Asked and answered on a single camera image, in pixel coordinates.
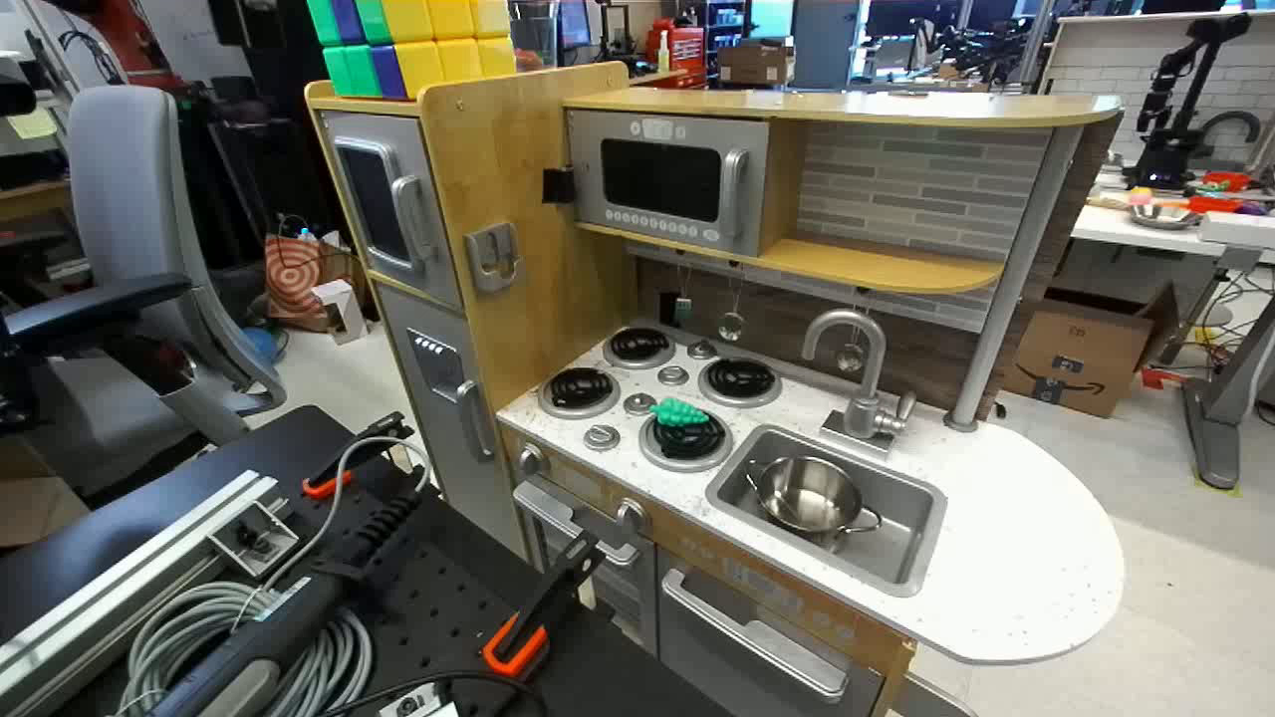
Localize coloured block storage cube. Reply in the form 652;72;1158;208
304;0;524;102

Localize orange black bar clamp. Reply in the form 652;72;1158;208
298;411;420;505
477;532;610;686

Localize grey toy water dispenser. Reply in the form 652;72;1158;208
464;217;526;298

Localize white work table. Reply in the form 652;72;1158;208
1068;196;1275;495

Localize aluminium profile rail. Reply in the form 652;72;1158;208
0;464;285;708

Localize grey toy cabinet door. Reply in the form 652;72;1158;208
652;561;887;717

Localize grey toy sink basin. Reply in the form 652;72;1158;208
707;420;951;598

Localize grey toy fridge door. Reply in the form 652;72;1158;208
375;282;533;561

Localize silver toy faucet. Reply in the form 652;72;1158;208
797;306;922;459

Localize grey coiled cable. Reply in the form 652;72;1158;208
111;577;379;717

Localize small black wall box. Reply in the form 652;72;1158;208
538;163;583;208

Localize wooden toy kitchen unit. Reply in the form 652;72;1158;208
298;55;1132;717

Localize small steel pot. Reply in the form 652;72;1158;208
743;451;887;544

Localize patterned orange bag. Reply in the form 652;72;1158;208
259;232;338;334

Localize grey toy oven door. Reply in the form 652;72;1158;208
509;472;660;654

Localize green plastic grapes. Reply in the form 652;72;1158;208
650;395;720;460

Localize black round toy burner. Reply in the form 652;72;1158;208
632;404;739;477
695;349;787;411
533;362;626;420
597;323;680;374

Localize brown cardboard box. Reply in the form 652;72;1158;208
996;282;1180;420

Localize black perforated mounting table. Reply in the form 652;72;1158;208
0;400;728;717

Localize grey toy freezer door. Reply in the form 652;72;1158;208
319;107;464;313

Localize silver toy microwave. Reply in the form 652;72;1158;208
566;107;775;257

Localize grey office chair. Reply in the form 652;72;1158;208
0;84;292;444

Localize metal bowl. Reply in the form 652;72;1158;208
1129;192;1200;233

